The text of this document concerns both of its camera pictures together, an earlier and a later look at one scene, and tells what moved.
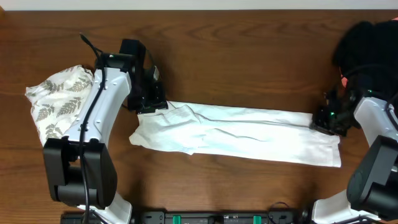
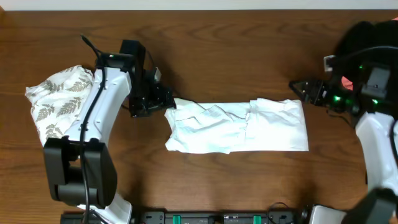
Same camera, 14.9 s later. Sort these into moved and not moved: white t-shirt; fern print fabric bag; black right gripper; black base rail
Moved: black right gripper; white t-shirt
Not moved: black base rail; fern print fabric bag
